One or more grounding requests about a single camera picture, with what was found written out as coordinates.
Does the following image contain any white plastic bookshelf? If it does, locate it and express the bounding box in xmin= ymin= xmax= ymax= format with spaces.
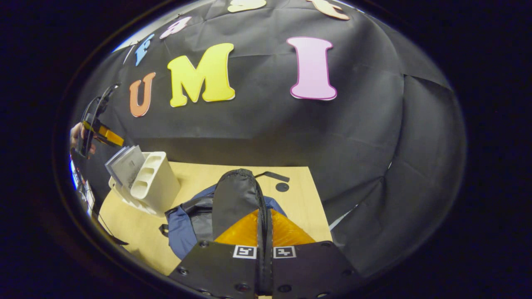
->
xmin=108 ymin=152 xmax=181 ymax=217

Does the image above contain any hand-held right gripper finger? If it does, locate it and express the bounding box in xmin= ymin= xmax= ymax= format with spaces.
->
xmin=168 ymin=208 xmax=266 ymax=298
xmin=265 ymin=209 xmax=363 ymax=299

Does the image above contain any blue schoolbag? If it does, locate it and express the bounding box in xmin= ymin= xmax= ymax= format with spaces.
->
xmin=159 ymin=168 xmax=291 ymax=260

